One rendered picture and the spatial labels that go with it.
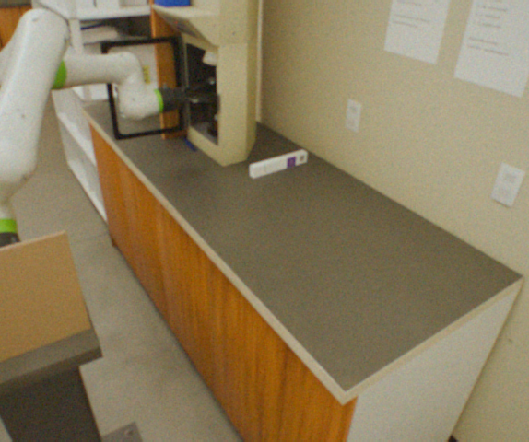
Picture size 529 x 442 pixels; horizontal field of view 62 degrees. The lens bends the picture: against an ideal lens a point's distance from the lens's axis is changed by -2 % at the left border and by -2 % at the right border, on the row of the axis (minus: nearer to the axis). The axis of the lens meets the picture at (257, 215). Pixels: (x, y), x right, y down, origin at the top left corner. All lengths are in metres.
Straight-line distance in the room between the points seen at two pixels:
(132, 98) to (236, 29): 0.43
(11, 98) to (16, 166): 0.16
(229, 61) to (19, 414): 1.25
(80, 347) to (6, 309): 0.18
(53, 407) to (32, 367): 0.22
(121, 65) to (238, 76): 0.41
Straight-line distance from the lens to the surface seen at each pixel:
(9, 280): 1.02
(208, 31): 1.61
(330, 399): 1.14
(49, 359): 1.12
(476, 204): 1.51
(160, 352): 2.31
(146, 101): 1.66
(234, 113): 1.74
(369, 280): 1.27
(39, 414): 1.33
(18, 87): 1.11
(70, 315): 1.11
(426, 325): 1.19
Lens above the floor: 1.75
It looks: 33 degrees down
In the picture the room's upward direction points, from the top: 2 degrees clockwise
